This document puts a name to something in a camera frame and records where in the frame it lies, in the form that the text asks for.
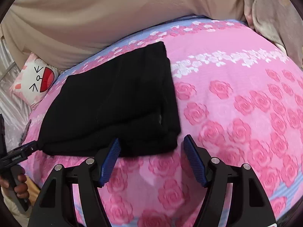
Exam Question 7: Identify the white cat face pillow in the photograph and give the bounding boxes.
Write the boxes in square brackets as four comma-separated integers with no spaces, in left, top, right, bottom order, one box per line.
[10,53,60,110]

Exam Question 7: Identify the pink rose bedsheet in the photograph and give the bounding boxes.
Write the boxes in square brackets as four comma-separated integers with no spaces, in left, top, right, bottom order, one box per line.
[26,18,302,226]

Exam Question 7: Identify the beige padded headboard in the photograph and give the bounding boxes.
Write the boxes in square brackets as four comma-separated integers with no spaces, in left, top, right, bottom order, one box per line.
[1,0,244,70]

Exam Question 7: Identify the grey floral blanket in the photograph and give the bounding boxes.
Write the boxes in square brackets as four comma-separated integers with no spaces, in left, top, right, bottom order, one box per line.
[244,0,302,68]

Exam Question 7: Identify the person's left hand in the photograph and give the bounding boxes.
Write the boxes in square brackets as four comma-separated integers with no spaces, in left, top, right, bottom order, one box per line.
[1,172,29,199]

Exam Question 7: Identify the black pants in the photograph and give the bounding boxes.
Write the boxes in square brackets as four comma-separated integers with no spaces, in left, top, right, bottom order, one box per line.
[37,42,181,157]

